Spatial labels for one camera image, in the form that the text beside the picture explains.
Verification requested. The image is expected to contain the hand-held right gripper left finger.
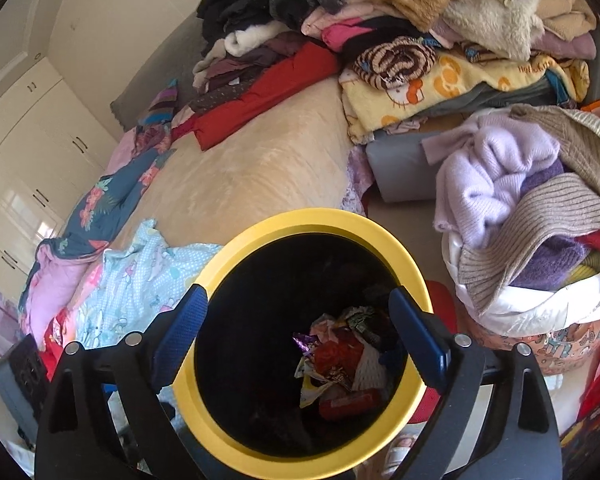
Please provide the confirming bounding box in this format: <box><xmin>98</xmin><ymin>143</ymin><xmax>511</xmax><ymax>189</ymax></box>
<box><xmin>34</xmin><ymin>283</ymin><xmax>210</xmax><ymax>480</ymax></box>

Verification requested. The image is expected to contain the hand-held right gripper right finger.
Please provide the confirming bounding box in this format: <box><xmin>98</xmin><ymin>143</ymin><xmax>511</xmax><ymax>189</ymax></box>
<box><xmin>387</xmin><ymin>285</ymin><xmax>564</xmax><ymax>480</ymax></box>

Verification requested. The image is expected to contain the red plastic bag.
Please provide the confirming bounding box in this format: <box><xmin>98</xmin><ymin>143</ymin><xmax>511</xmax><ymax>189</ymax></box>
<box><xmin>315</xmin><ymin>332</ymin><xmax>366</xmax><ymax>381</ymax></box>

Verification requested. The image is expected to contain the black bin with yellow rim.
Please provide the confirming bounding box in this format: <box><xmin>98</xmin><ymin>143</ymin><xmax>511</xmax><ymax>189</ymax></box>
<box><xmin>172</xmin><ymin>209</ymin><xmax>433</xmax><ymax>466</ymax></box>

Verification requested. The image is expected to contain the red floral garment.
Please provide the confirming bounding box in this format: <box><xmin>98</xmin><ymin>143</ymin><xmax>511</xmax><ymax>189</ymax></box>
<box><xmin>40</xmin><ymin>305</ymin><xmax>81</xmax><ymax>381</ymax></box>

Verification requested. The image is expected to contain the light blue cartoon sheet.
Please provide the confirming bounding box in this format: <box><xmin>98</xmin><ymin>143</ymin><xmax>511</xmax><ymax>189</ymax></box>
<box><xmin>72</xmin><ymin>218</ymin><xmax>226</xmax><ymax>351</ymax></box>

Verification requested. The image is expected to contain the crumpled printed wrapper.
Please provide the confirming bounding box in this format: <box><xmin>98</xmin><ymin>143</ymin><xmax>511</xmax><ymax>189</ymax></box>
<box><xmin>320</xmin><ymin>312</ymin><xmax>361</xmax><ymax>333</ymax></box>

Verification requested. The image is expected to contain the red snack packet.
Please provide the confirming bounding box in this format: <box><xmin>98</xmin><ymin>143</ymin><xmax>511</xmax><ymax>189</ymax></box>
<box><xmin>320</xmin><ymin>390</ymin><xmax>381</xmax><ymax>421</ymax></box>

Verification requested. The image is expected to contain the pink cartoon cloth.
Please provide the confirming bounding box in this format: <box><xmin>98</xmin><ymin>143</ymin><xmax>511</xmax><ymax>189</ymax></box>
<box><xmin>80</xmin><ymin>262</ymin><xmax>106</xmax><ymax>311</ymax></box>

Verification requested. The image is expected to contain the white puffy laundry bag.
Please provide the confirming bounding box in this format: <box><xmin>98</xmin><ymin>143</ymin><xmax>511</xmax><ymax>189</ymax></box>
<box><xmin>442</xmin><ymin>230</ymin><xmax>600</xmax><ymax>338</ymax></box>

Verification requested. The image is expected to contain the purple foil wrapper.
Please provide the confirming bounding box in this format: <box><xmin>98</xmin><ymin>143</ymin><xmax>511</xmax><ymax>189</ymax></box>
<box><xmin>292</xmin><ymin>332</ymin><xmax>321</xmax><ymax>361</ymax></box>

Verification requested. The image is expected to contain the white yellow wrapper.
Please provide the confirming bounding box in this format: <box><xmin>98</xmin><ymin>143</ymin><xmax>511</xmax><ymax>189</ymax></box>
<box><xmin>295</xmin><ymin>360</ymin><xmax>331</xmax><ymax>408</ymax></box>

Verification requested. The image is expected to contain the pink printed basket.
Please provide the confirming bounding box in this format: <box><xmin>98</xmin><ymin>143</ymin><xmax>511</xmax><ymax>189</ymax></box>
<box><xmin>472</xmin><ymin>312</ymin><xmax>600</xmax><ymax>376</ymax></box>

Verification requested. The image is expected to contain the purple garment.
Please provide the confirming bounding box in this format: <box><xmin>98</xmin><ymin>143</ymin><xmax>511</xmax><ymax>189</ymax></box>
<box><xmin>515</xmin><ymin>160</ymin><xmax>591</xmax><ymax>291</ymax></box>

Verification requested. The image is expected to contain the blue floral quilt pink lining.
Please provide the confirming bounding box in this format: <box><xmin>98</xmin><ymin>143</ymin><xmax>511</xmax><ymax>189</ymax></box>
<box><xmin>19</xmin><ymin>147</ymin><xmax>176</xmax><ymax>346</ymax></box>

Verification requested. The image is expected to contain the beige ribbed knit sweater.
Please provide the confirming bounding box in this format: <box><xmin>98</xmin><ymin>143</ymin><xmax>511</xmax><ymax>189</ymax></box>
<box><xmin>455</xmin><ymin>104</ymin><xmax>600</xmax><ymax>317</ymax></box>

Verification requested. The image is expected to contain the bed with beige cover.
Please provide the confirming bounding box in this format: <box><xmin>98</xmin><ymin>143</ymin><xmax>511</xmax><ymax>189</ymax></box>
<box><xmin>75</xmin><ymin>75</ymin><xmax>366</xmax><ymax>261</ymax></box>

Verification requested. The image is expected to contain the light pink pillow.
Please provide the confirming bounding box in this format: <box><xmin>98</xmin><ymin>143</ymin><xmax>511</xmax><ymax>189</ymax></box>
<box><xmin>105</xmin><ymin>127</ymin><xmax>141</xmax><ymax>171</ymax></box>

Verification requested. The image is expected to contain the crimson cloth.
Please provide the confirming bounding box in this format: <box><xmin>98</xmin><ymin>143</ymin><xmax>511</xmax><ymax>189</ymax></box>
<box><xmin>170</xmin><ymin>115</ymin><xmax>198</xmax><ymax>141</ymax></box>

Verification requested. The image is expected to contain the cream wardrobe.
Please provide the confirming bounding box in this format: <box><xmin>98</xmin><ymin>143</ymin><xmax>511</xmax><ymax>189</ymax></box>
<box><xmin>0</xmin><ymin>57</ymin><xmax>118</xmax><ymax>286</ymax></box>

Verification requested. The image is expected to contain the striped pillow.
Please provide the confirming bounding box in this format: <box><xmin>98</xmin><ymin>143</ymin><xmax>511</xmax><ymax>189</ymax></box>
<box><xmin>145</xmin><ymin>79</ymin><xmax>178</xmax><ymax>126</ymax></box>

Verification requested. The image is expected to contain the dark dotted garment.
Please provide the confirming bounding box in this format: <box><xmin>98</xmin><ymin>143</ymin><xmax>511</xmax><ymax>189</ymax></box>
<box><xmin>189</xmin><ymin>82</ymin><xmax>261</xmax><ymax>116</ymax></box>

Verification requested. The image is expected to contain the grey folded cloth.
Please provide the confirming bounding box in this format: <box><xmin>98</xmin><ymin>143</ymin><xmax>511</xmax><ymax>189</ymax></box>
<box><xmin>455</xmin><ymin>77</ymin><xmax>556</xmax><ymax>111</ymax></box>

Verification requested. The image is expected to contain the red folded cloth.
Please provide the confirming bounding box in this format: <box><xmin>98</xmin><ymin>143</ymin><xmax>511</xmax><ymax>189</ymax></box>
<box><xmin>192</xmin><ymin>41</ymin><xmax>342</xmax><ymax>152</ymax></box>

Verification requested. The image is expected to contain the grey padded headboard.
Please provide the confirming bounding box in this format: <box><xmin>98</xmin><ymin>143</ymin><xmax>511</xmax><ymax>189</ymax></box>
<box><xmin>110</xmin><ymin>12</ymin><xmax>206</xmax><ymax>131</ymax></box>

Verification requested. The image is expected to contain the beige garment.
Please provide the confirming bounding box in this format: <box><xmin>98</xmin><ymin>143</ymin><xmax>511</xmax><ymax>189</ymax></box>
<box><xmin>192</xmin><ymin>37</ymin><xmax>231</xmax><ymax>88</ymax></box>

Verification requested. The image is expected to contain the yellow cartoon blanket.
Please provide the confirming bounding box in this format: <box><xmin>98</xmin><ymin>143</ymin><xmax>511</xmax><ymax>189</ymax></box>
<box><xmin>339</xmin><ymin>50</ymin><xmax>591</xmax><ymax>143</ymax></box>

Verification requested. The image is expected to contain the brown striped knit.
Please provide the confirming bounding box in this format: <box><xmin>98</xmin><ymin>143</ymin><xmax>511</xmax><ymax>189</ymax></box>
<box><xmin>352</xmin><ymin>36</ymin><xmax>437</xmax><ymax>91</ymax></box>

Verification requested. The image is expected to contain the maroon garment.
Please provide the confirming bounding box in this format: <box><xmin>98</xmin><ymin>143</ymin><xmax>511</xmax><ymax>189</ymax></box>
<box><xmin>205</xmin><ymin>32</ymin><xmax>306</xmax><ymax>81</ymax></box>

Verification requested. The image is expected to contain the white fleece garment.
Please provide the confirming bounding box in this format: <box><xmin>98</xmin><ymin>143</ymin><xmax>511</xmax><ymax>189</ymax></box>
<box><xmin>223</xmin><ymin>21</ymin><xmax>281</xmax><ymax>58</ymax></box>

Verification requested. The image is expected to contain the black folded garment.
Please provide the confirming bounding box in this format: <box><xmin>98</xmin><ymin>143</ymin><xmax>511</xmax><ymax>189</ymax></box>
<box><xmin>341</xmin><ymin>17</ymin><xmax>421</xmax><ymax>61</ymax></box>

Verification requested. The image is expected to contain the hot pink garment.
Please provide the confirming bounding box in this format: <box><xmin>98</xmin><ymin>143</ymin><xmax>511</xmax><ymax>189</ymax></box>
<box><xmin>322</xmin><ymin>17</ymin><xmax>376</xmax><ymax>53</ymax></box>

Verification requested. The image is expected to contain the cream fleece garment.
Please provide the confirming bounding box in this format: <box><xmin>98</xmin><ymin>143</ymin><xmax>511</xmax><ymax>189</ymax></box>
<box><xmin>442</xmin><ymin>0</ymin><xmax>543</xmax><ymax>61</ymax></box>

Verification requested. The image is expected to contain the light pink cloth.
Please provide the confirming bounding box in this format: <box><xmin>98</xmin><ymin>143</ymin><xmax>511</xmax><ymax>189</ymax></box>
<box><xmin>300</xmin><ymin>2</ymin><xmax>376</xmax><ymax>36</ymax></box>

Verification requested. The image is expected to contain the grey speckled garment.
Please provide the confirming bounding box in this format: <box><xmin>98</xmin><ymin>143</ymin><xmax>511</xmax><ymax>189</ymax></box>
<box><xmin>269</xmin><ymin>0</ymin><xmax>321</xmax><ymax>31</ymax></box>

